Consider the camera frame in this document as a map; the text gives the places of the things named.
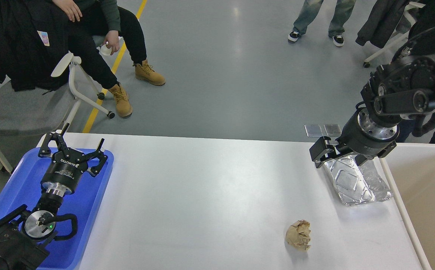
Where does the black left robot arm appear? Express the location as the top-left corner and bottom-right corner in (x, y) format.
(0, 124), (108, 270)

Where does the seated person in black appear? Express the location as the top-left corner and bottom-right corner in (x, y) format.
(53, 0), (166, 118)

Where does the white chair with jacket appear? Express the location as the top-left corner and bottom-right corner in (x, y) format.
(363, 0), (425, 68)

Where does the metal floor plate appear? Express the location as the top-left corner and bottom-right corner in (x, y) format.
(304, 124), (323, 137)
(323, 124), (342, 137)

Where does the crumpled brown paper ball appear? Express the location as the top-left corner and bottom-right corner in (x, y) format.
(285, 219), (311, 251)

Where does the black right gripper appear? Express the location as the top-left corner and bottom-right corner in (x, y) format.
(309, 108), (399, 168)

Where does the blue plastic tray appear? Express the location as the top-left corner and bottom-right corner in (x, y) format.
(0, 146), (114, 270)

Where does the right metal floor plate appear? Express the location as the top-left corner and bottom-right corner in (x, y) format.
(323, 124), (342, 137)

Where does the grey office chair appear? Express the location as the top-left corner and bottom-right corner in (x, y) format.
(0, 52), (115, 173)

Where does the beige plastic bin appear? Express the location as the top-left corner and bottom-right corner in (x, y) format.
(385, 143), (435, 270)

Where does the person in blue jeans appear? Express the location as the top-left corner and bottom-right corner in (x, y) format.
(288, 0), (357, 47)

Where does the silver foil tray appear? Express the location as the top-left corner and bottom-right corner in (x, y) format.
(323, 155), (393, 206)

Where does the white paper cup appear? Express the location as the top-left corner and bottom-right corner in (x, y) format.
(100, 43), (113, 56)

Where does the black jacket on chair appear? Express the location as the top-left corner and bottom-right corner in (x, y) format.
(0, 0), (69, 91)

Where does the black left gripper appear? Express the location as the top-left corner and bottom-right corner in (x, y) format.
(38, 123), (109, 195)

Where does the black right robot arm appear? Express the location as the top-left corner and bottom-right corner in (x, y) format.
(309, 53), (435, 168)

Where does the left metal floor plate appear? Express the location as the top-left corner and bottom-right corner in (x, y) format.
(304, 124), (323, 137)

